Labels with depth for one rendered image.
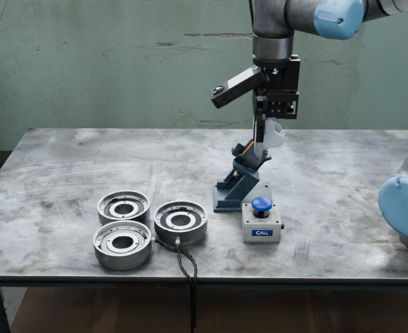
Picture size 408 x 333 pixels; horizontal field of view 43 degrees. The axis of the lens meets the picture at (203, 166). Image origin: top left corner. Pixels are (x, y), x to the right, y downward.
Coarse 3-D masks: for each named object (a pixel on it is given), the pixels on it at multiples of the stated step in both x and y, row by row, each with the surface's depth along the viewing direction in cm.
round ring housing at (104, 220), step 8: (112, 192) 109; (120, 192) 109; (128, 192) 109; (136, 192) 109; (104, 200) 108; (144, 200) 108; (112, 208) 106; (120, 208) 108; (128, 208) 108; (136, 208) 106; (144, 208) 106; (104, 216) 101; (120, 216) 103; (128, 216) 103; (136, 216) 101; (144, 216) 103; (104, 224) 102; (144, 224) 105
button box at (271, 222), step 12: (276, 204) 104; (252, 216) 101; (264, 216) 100; (276, 216) 101; (252, 228) 99; (264, 228) 99; (276, 228) 99; (252, 240) 101; (264, 240) 100; (276, 240) 100
